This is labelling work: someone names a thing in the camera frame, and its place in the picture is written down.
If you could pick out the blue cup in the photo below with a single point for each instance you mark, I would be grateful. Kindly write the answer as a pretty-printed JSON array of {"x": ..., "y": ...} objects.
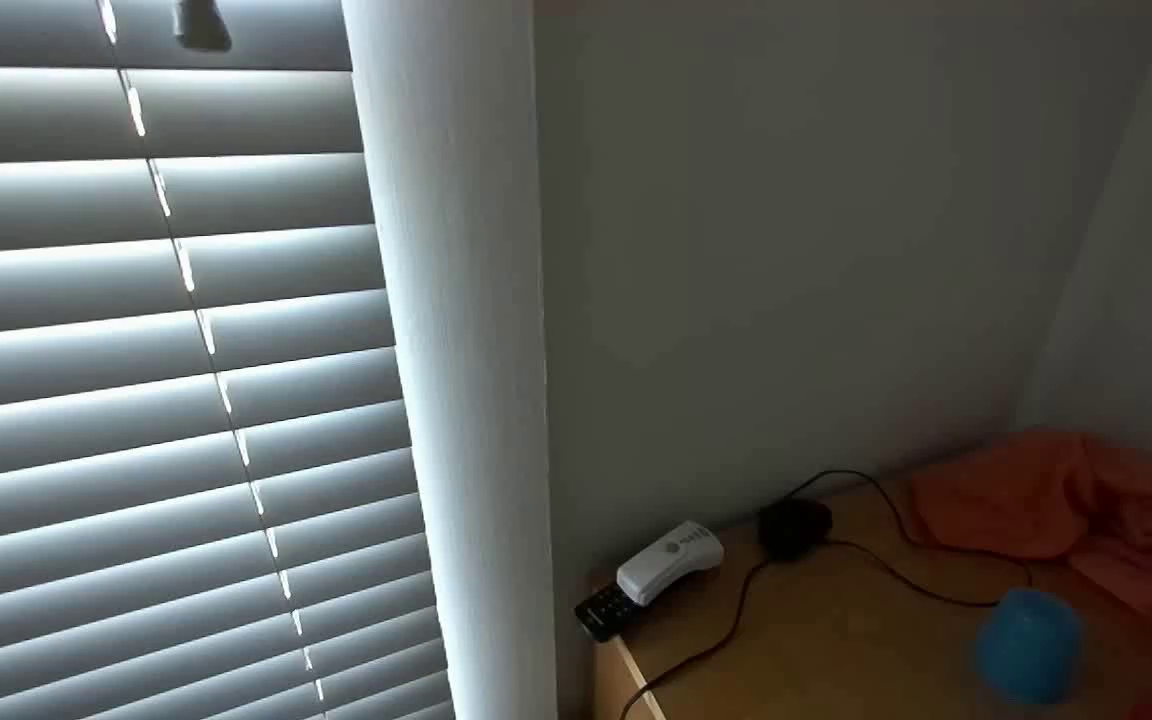
[{"x": 1029, "y": 645}]

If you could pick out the white plastic device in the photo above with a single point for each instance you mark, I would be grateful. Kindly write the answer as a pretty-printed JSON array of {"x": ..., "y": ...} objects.
[{"x": 669, "y": 560}]

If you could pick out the black remote control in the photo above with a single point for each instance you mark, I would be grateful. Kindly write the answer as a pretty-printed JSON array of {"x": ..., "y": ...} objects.
[{"x": 604, "y": 614}]

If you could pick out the black power adapter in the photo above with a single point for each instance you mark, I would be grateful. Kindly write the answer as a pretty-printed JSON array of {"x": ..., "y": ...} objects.
[{"x": 794, "y": 527}]

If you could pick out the grey window blinds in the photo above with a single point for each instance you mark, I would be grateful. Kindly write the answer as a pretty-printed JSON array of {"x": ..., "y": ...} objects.
[{"x": 137, "y": 402}]

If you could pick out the blind tilt wand knob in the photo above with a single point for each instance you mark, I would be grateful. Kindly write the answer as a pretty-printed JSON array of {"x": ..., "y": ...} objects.
[{"x": 201, "y": 27}]

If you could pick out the orange cloth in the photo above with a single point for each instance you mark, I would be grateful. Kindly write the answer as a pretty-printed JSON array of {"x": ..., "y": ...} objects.
[{"x": 1081, "y": 512}]

